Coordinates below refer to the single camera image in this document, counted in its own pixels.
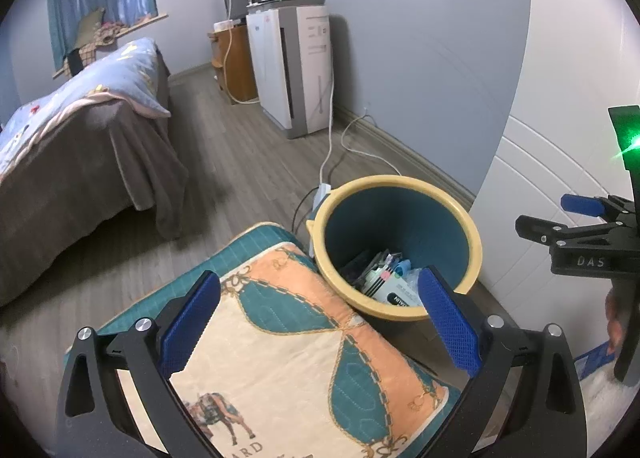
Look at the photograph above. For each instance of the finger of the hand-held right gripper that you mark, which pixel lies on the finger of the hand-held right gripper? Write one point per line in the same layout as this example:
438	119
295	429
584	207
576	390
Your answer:
545	233
582	204

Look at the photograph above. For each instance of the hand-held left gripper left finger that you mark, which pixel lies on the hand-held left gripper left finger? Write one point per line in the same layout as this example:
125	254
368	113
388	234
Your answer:
190	323

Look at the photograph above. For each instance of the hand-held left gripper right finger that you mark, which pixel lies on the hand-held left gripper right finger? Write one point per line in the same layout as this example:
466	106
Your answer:
447	323

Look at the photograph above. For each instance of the teal bin with yellow rim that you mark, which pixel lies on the teal bin with yellow rim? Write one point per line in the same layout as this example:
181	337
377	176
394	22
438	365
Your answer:
400	210

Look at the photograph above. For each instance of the person's right hand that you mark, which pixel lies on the person's right hand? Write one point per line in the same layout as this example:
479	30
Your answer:
615	323

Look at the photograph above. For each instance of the white panelled door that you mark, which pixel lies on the white panelled door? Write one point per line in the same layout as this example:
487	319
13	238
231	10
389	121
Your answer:
550	113

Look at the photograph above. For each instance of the teal and orange patterned mat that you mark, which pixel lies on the teal and orange patterned mat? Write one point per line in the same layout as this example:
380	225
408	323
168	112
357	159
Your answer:
290	338

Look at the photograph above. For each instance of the blue flat packet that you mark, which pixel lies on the blue flat packet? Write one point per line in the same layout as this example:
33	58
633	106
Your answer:
595	360

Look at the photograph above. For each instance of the white fluffy cloth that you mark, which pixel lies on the white fluffy cloth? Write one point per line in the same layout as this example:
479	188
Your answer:
605	408

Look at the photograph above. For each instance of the grey bedspread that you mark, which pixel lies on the grey bedspread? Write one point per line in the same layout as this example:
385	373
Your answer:
100	188

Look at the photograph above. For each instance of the wooden bed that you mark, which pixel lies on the wooden bed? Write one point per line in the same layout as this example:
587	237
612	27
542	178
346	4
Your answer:
75	188

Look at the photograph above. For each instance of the white power strip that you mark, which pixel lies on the white power strip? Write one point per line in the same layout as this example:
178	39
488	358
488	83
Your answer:
322	195

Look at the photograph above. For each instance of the blue floral quilt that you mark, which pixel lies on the blue floral quilt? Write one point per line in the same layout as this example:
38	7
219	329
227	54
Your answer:
100	78

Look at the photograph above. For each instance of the wooden cabinet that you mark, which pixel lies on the wooden cabinet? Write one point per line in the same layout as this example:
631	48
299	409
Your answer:
242	63

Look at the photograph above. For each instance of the white air purifier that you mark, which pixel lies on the white air purifier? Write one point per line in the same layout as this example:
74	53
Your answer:
270	68

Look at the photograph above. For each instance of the plaid pillow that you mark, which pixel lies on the plaid pillow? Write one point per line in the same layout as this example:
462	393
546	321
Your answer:
102	41

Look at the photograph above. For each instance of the white box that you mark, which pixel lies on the white box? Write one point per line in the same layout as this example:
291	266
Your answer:
224	26

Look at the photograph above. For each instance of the wooden windowsill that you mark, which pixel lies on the wooden windowsill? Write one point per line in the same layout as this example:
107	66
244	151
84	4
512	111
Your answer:
150	18

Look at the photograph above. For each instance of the green cushion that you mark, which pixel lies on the green cushion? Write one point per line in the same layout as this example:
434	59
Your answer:
90	23

